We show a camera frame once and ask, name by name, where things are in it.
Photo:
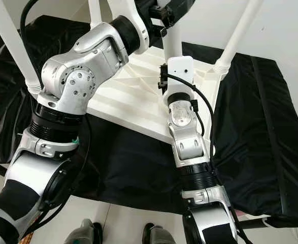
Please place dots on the grey left robot foot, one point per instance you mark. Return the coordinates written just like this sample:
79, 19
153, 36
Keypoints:
84, 233

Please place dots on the black table cloth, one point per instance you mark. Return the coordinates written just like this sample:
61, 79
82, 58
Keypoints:
270, 127

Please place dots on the grey robot foot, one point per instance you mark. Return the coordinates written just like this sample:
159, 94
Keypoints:
160, 235
84, 233

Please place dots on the grey right robot foot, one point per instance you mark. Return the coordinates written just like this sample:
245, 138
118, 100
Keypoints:
160, 235

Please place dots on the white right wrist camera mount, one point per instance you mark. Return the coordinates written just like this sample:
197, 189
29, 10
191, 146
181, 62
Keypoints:
180, 71

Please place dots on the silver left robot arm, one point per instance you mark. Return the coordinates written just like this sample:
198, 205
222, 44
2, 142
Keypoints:
83, 71

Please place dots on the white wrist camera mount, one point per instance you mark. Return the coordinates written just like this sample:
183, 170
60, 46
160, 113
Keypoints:
180, 71
136, 10

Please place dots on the white plastic table leg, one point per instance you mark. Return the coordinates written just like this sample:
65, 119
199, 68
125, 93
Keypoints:
173, 46
237, 35
95, 12
17, 46

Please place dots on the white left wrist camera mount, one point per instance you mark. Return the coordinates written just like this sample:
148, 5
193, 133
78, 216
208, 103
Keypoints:
136, 10

